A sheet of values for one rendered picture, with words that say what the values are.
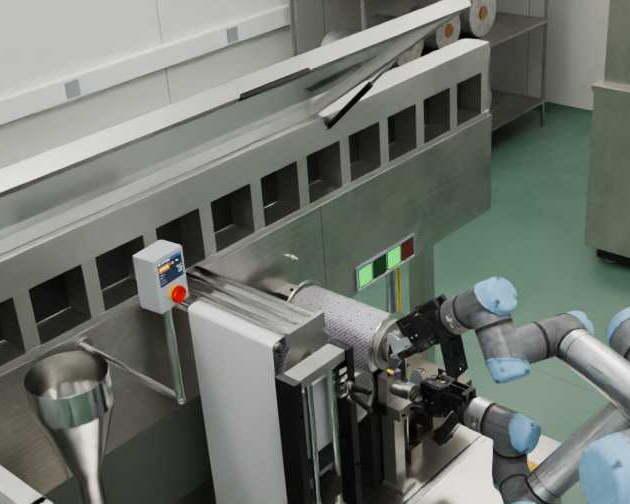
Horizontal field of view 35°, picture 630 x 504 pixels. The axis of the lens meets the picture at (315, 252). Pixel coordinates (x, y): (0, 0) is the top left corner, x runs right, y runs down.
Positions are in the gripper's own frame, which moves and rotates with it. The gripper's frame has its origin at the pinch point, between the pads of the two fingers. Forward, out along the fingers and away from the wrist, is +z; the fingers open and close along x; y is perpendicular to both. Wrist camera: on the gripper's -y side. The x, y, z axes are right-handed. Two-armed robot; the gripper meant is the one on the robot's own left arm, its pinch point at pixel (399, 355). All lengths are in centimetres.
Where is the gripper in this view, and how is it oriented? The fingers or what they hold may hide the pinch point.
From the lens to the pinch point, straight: 216.7
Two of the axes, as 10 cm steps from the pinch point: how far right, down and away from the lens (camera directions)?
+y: -5.3, -8.5, 0.4
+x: -6.6, 3.8, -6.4
